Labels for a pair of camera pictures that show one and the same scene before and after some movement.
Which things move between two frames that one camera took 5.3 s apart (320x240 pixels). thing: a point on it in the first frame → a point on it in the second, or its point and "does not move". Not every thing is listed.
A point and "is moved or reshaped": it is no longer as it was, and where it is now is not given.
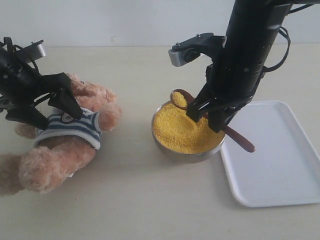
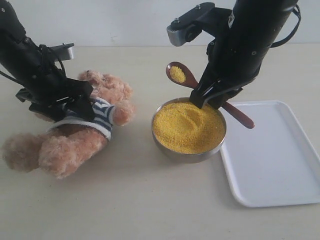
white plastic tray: (284, 168) does not move
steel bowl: (185, 158) does not move
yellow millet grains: (175, 131) does not move
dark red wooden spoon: (182, 100) → (177, 73)
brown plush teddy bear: (62, 149) is moved or reshaped
